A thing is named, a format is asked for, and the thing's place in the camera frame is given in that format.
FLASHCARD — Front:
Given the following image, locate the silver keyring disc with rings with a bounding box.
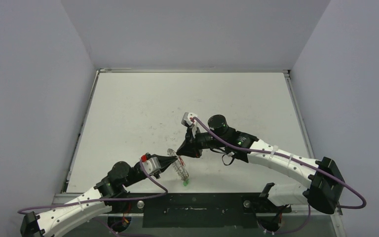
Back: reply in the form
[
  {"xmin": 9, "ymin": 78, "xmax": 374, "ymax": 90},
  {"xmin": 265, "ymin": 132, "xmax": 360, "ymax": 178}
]
[{"xmin": 167, "ymin": 148, "xmax": 189, "ymax": 182}]

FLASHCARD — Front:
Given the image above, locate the key with red tag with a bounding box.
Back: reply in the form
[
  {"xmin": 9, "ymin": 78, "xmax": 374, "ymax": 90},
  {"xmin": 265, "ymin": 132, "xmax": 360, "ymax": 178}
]
[{"xmin": 178, "ymin": 156, "xmax": 185, "ymax": 167}]

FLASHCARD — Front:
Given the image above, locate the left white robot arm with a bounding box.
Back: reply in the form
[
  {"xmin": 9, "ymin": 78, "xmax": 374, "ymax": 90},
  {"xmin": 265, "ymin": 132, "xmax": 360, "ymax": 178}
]
[{"xmin": 18, "ymin": 153, "xmax": 179, "ymax": 237}]

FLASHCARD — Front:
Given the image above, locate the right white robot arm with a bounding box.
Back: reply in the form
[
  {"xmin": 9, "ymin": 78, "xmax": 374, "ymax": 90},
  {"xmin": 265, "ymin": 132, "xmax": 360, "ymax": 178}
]
[{"xmin": 176, "ymin": 112, "xmax": 344, "ymax": 214}]

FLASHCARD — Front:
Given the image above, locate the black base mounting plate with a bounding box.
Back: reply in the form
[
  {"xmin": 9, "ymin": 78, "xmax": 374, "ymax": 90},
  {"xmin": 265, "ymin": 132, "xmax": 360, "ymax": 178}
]
[{"xmin": 108, "ymin": 193, "xmax": 292, "ymax": 228}]

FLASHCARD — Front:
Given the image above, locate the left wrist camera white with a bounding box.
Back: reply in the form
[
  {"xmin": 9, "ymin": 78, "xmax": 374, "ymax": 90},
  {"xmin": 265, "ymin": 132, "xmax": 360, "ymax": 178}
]
[{"xmin": 141, "ymin": 155, "xmax": 161, "ymax": 175}]

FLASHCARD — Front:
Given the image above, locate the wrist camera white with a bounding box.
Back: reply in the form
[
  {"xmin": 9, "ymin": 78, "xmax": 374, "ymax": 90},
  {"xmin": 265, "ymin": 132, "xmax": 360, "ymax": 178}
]
[
  {"xmin": 141, "ymin": 155, "xmax": 161, "ymax": 175},
  {"xmin": 181, "ymin": 112, "xmax": 198, "ymax": 138}
]

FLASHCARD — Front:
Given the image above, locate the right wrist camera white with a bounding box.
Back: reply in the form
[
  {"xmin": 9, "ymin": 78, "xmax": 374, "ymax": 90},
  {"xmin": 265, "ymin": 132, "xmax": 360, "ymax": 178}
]
[{"xmin": 181, "ymin": 112, "xmax": 198, "ymax": 138}]

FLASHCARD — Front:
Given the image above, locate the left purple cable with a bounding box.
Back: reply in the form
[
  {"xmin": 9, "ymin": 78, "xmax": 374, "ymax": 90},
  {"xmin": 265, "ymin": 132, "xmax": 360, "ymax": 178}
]
[{"xmin": 17, "ymin": 160, "xmax": 169, "ymax": 237}]

